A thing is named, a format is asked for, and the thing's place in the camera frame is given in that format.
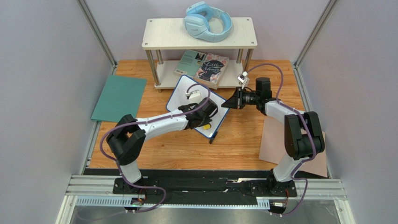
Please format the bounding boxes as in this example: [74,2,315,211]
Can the blue framed whiteboard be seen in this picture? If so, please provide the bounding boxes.
[166,75,229,144]

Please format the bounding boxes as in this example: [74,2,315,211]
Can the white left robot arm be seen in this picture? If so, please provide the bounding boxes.
[100,98,218,189]

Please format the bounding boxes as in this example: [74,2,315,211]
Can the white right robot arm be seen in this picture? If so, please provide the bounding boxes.
[221,77,325,196]

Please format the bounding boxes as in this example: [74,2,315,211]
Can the Little Women book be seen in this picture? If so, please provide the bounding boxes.
[194,53,229,89]

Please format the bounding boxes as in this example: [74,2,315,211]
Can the teal book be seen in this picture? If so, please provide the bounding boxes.
[173,50,207,77]

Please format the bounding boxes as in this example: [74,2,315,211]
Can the pink mat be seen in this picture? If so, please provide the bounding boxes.
[258,118,329,178]

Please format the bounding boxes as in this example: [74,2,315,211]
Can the white two-tier shelf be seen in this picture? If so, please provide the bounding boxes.
[142,17,257,91]

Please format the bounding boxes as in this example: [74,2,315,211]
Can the teal mat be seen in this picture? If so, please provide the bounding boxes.
[91,75,147,122]

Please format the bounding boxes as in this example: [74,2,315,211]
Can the light blue headphones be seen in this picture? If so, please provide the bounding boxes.
[183,1,233,42]

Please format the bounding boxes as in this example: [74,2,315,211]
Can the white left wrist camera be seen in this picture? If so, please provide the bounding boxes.
[185,90,203,104]

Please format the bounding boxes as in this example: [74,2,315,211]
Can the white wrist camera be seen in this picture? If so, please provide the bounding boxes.
[185,90,203,104]
[237,71,249,89]

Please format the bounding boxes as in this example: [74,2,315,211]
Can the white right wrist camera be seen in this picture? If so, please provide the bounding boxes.
[237,71,249,89]

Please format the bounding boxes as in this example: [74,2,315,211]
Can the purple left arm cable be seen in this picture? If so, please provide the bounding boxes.
[76,83,212,222]

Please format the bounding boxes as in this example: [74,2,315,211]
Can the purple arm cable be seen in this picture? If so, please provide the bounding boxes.
[244,63,316,217]
[76,83,212,222]

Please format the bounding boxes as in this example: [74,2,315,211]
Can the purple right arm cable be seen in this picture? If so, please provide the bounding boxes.
[244,63,316,217]

